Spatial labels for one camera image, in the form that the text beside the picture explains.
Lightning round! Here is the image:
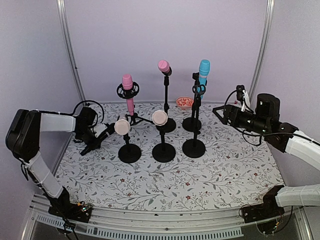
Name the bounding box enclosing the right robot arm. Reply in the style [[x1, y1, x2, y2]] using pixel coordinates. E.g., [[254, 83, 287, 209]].
[[212, 93, 320, 218]]

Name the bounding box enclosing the pink microphone on straight stand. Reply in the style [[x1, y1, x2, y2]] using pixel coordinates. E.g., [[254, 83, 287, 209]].
[[157, 59, 172, 76]]

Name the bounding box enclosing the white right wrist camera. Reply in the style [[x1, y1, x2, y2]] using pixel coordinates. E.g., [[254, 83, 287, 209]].
[[236, 85, 251, 112]]

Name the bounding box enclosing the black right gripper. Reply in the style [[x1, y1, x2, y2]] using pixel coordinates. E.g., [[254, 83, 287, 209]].
[[212, 104, 270, 136]]

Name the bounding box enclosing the aluminium corner post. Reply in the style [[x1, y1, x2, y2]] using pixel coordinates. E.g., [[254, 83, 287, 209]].
[[56, 0, 86, 101], [249, 0, 276, 100]]

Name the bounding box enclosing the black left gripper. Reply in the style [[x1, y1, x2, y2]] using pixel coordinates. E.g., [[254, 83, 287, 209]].
[[76, 126, 103, 150]]

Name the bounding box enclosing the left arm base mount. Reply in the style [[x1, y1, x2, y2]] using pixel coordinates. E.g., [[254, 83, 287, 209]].
[[48, 198, 93, 223]]

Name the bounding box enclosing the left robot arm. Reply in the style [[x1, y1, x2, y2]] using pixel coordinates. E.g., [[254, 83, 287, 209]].
[[5, 107, 115, 217]]

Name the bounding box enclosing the black round stand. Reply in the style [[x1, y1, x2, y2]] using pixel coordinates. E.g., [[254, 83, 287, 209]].
[[118, 133, 142, 164], [182, 84, 206, 159], [152, 126, 176, 163]]

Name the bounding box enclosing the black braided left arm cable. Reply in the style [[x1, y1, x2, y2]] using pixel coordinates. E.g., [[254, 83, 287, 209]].
[[72, 99, 105, 126]]

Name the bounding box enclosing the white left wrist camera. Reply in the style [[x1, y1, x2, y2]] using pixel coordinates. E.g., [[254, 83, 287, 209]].
[[93, 123, 108, 138]]

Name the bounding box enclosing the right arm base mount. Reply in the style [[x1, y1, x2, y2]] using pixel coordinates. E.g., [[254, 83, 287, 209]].
[[238, 185, 293, 236]]

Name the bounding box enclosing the red patterned white bowl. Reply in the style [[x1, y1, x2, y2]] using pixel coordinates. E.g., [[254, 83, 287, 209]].
[[175, 96, 194, 110]]

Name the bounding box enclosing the aluminium left corner post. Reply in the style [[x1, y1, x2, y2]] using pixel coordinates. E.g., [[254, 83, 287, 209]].
[[56, 0, 86, 101]]

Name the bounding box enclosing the black tripod shock mount stand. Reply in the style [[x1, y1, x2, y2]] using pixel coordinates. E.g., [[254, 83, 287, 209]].
[[116, 81, 154, 126]]

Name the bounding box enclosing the black microphone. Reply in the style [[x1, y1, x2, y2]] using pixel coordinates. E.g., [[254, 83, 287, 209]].
[[80, 123, 115, 156]]

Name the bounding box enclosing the aluminium right corner post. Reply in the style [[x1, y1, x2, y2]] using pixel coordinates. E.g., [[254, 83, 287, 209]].
[[249, 0, 276, 100]]

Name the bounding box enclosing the pink microphone in shock mount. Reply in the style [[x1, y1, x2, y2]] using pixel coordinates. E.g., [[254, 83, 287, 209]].
[[122, 74, 135, 116]]

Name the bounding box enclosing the black stand of blue microphone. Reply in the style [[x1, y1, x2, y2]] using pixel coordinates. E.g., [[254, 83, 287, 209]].
[[182, 72, 202, 132]]

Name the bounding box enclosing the blue microphone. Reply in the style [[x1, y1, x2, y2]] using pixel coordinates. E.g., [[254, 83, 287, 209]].
[[198, 59, 211, 87]]

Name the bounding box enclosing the aluminium front frame rail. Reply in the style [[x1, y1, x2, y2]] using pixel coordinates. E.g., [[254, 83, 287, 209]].
[[21, 194, 316, 240]]

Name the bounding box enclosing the black straight stand back middle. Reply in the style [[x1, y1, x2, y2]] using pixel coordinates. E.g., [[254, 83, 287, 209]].
[[163, 73, 176, 133]]

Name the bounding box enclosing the beige microphone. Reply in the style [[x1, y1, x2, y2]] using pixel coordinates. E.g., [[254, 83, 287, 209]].
[[114, 119, 131, 136], [152, 110, 168, 127]]

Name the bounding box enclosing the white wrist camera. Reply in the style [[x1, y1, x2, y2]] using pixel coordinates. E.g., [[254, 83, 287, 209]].
[[236, 85, 251, 112], [93, 123, 108, 138]]

